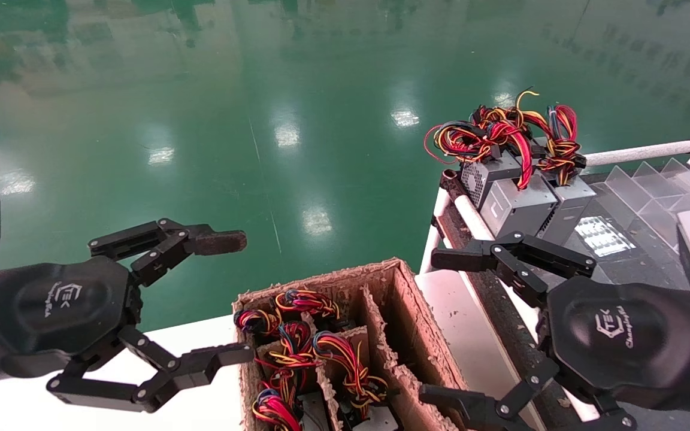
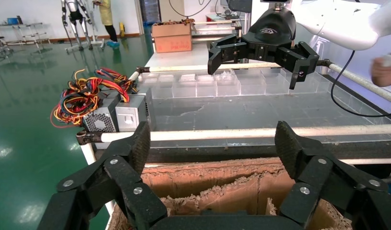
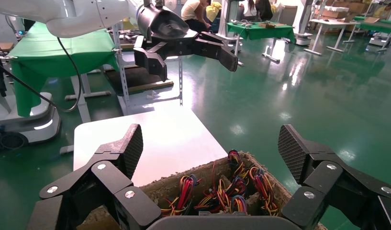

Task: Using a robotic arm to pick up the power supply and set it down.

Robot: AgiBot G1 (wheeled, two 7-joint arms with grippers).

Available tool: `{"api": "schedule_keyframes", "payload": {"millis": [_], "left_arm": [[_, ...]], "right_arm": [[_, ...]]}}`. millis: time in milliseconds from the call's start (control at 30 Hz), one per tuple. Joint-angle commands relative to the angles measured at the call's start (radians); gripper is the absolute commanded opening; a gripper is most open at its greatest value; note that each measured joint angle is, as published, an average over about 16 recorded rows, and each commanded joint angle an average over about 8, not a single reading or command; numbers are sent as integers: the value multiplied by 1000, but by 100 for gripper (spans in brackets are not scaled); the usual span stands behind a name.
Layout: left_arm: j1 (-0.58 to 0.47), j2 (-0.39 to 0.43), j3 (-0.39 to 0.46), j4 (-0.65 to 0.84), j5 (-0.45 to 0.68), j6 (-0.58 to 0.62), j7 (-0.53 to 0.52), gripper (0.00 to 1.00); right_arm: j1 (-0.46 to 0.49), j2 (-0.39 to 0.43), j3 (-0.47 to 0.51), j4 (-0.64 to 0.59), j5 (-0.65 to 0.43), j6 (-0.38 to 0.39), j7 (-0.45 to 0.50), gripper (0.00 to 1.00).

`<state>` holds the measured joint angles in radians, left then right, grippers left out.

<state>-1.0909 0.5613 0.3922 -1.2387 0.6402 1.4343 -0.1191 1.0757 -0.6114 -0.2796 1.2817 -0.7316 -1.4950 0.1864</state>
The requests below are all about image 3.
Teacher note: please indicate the stacked cardboard boxes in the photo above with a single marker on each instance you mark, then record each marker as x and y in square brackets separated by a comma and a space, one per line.
[341, 9]

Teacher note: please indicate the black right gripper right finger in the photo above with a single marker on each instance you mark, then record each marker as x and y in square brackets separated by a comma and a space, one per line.
[325, 177]

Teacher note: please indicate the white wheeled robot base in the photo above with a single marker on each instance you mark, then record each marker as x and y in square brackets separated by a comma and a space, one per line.
[24, 123]

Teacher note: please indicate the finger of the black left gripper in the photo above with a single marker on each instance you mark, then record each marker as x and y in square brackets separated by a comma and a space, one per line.
[149, 62]
[220, 54]

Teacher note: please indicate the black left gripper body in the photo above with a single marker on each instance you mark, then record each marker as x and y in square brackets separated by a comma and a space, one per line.
[163, 25]

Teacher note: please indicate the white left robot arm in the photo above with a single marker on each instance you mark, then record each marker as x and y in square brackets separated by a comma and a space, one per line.
[81, 16]

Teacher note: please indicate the small green tablecloth table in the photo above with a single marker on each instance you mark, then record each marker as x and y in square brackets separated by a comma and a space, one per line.
[262, 31]

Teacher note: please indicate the person in yellow shirt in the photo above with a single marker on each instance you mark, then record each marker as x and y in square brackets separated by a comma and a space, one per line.
[381, 11]

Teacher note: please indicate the person in black top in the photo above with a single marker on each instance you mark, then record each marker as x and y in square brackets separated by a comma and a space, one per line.
[263, 9]

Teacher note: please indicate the large green tablecloth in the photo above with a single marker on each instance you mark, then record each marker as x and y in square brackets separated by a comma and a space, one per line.
[55, 57]

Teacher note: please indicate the long green covered table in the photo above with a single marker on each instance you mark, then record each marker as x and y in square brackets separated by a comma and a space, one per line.
[376, 27]

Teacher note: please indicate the metal slotted shelf rack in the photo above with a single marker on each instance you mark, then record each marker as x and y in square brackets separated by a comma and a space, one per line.
[125, 85]

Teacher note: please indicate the person in yellow top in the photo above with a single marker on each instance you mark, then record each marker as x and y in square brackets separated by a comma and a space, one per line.
[212, 11]

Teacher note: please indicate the brown cardboard box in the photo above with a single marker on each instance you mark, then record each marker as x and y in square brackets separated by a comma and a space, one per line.
[157, 189]

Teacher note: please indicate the white bare table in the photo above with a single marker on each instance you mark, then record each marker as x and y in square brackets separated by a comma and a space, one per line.
[333, 22]

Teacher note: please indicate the person in cream shirt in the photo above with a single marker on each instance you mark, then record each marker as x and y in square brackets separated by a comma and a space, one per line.
[190, 12]

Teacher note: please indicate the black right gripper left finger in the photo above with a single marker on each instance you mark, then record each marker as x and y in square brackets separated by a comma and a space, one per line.
[109, 177]

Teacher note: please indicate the white metal table legs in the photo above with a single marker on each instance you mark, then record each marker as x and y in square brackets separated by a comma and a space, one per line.
[82, 95]

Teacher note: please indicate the white robot column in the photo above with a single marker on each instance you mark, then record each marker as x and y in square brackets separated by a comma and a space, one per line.
[228, 16]
[303, 22]

